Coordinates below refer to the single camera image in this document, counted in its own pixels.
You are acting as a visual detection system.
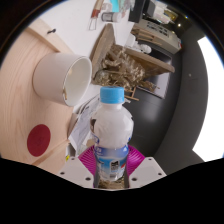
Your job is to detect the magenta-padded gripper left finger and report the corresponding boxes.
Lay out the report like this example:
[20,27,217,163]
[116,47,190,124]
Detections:
[58,145,100,190]

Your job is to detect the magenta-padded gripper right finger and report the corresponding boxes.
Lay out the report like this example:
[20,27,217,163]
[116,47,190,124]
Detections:
[125,145,167,190]

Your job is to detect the white bottle with blue cap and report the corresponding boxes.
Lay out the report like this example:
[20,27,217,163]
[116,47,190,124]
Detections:
[89,85,135,183]

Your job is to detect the grey newspaper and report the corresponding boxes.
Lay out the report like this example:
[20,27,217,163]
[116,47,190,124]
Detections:
[67,94,101,156]

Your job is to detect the flat round red coaster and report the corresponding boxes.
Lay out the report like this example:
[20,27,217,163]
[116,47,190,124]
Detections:
[26,123,52,158]

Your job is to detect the beige canvas mat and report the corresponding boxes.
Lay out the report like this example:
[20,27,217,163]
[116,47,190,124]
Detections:
[0,17,81,176]

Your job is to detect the white ceramic cup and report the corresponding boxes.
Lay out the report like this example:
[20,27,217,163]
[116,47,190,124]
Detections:
[31,51,93,108]

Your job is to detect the white cabinet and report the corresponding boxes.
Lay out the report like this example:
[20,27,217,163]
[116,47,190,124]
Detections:
[133,17,184,51]

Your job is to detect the small paint jar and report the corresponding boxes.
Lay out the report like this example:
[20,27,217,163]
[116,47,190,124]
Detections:
[101,11,123,24]

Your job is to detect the wooden-handled palette knife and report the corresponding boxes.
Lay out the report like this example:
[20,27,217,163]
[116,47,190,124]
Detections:
[87,0,105,31]

